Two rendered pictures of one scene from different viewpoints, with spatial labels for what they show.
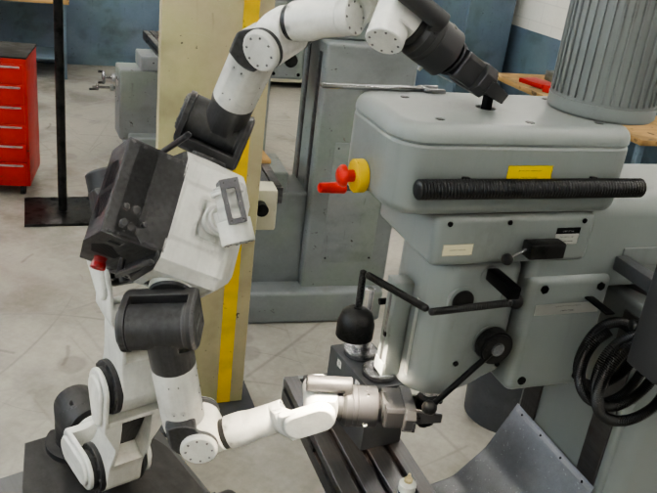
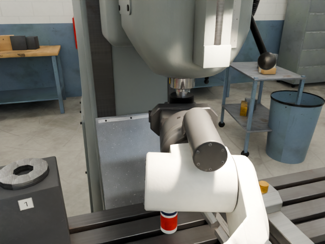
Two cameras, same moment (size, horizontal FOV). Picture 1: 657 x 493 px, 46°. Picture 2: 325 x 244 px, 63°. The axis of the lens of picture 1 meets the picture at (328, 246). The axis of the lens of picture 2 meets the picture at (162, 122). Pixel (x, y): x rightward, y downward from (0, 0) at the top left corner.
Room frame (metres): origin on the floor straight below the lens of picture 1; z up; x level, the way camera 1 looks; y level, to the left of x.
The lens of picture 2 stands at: (1.39, 0.23, 1.41)
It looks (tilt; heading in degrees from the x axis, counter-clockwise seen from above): 23 degrees down; 276
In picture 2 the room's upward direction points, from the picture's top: straight up
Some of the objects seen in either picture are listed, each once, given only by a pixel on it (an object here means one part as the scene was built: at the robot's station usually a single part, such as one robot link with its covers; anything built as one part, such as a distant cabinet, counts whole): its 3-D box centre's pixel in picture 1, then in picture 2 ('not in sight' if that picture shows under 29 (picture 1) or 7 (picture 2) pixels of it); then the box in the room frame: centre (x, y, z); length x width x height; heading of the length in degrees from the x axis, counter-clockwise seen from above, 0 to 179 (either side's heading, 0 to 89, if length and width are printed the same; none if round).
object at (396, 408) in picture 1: (383, 408); (186, 132); (1.39, -0.16, 1.23); 0.13 x 0.12 x 0.10; 7
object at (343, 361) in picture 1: (365, 390); (6, 217); (1.75, -0.14, 1.03); 0.22 x 0.12 x 0.20; 29
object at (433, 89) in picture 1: (382, 87); not in sight; (1.44, -0.06, 1.89); 0.24 x 0.04 x 0.01; 113
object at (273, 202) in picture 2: not in sight; (250, 201); (1.24, -0.26, 1.02); 0.12 x 0.06 x 0.04; 24
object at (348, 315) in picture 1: (356, 321); not in sight; (1.30, -0.07, 1.48); 0.07 x 0.07 x 0.06
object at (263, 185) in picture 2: not in sight; (263, 187); (1.21, -0.27, 1.05); 0.02 x 0.02 x 0.02
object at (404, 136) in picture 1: (484, 150); not in sight; (1.41, -0.26, 1.81); 0.47 x 0.26 x 0.16; 112
